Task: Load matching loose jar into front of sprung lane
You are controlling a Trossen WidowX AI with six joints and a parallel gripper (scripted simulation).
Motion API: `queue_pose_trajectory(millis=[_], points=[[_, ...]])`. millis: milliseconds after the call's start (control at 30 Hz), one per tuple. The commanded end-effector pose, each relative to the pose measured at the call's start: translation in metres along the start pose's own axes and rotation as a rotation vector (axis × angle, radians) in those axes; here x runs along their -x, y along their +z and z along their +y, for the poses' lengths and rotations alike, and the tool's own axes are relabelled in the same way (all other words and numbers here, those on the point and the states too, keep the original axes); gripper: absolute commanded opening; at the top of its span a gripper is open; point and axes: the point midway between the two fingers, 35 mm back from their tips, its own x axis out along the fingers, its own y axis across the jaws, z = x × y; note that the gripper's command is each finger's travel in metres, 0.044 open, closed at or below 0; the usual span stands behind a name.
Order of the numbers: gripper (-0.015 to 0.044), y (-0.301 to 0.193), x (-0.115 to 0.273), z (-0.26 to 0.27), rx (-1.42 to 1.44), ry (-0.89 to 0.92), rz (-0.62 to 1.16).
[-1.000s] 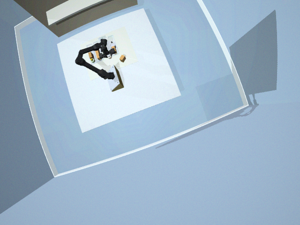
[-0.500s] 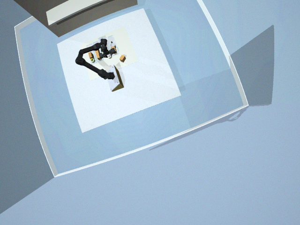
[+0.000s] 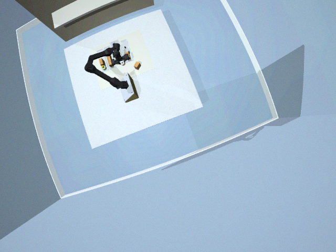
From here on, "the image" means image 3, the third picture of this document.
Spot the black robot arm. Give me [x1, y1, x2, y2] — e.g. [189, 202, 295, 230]
[85, 43, 129, 90]

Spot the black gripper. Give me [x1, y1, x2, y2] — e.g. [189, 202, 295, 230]
[110, 54, 130, 66]

